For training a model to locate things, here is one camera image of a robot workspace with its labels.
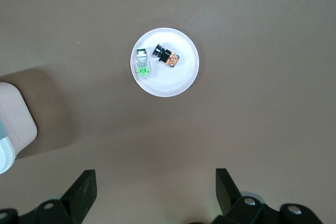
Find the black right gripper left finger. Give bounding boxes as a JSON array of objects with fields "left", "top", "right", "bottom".
[{"left": 0, "top": 169, "right": 97, "bottom": 224}]

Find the white lidded storage box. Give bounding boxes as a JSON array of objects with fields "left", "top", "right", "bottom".
[{"left": 0, "top": 81, "right": 38, "bottom": 174}]

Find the pink round plate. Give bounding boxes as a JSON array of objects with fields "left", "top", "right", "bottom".
[{"left": 130, "top": 27, "right": 200, "bottom": 98}]

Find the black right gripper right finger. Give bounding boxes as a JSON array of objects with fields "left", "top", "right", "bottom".
[{"left": 209, "top": 167, "right": 323, "bottom": 224}]

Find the brown table mat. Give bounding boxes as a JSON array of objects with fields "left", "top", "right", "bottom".
[{"left": 0, "top": 0, "right": 336, "bottom": 224}]

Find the green clear push-button switch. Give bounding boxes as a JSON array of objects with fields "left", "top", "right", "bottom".
[{"left": 135, "top": 48, "right": 153, "bottom": 81}]

